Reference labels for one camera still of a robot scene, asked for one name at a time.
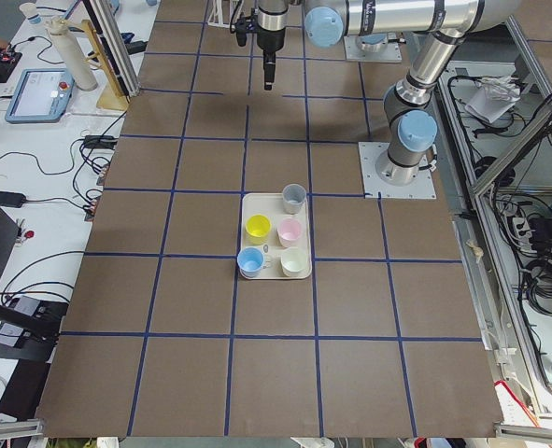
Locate pink ikea cup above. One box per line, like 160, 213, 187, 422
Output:
276, 217, 303, 247

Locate aluminium frame post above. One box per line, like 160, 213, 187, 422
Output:
83, 0, 140, 98

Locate wooden mug tree stand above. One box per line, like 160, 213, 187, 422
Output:
61, 19, 128, 111

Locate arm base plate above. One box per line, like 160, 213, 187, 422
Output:
344, 33, 403, 63
358, 142, 436, 201

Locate white wire cup rack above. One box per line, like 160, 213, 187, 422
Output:
206, 0, 236, 28

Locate grey ikea cup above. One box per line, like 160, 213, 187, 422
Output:
282, 184, 307, 215

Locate cream cup tray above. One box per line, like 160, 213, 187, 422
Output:
240, 193, 312, 280

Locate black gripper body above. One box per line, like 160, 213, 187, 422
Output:
257, 8, 286, 50

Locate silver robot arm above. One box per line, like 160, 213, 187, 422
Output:
299, 0, 520, 130

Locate blue teach pendant tablet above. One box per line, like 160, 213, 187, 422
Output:
5, 69, 74, 124

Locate white cylindrical tube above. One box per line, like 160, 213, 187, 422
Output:
45, 16, 98, 91

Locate blue ikea cup on tray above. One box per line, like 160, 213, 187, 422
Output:
236, 247, 264, 278

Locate coiled black cables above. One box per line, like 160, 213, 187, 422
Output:
520, 254, 552, 318

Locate black power adapter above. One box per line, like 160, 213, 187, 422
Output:
0, 190, 27, 208

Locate cream ikea cup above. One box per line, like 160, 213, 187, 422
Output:
280, 247, 308, 277

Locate yellow ikea cup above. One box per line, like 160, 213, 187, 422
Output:
245, 214, 271, 245

